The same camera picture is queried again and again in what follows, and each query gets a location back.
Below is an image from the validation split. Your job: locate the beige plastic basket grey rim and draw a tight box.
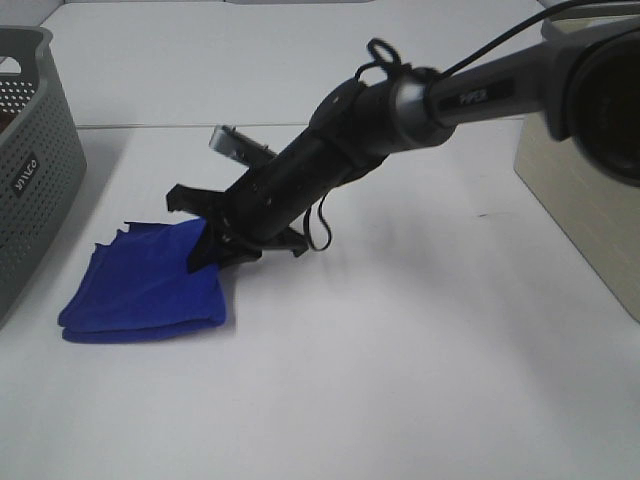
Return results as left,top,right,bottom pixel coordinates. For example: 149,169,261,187
512,6,640,324

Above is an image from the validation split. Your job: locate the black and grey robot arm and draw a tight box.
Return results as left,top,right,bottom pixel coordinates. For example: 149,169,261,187
166,18,639,272

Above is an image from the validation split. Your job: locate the blue towel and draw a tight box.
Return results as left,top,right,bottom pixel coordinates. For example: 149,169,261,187
58,219,227,344

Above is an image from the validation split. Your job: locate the grey perforated plastic basket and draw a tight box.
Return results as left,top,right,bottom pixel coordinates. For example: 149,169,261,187
1,26,87,314

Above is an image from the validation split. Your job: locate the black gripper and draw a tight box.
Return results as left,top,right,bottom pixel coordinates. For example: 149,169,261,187
165,130,362,275

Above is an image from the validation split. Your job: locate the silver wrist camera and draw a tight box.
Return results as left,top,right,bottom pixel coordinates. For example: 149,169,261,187
209,125,277,169

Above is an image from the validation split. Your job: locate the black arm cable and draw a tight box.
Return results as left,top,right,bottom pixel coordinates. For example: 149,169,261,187
302,0,587,252

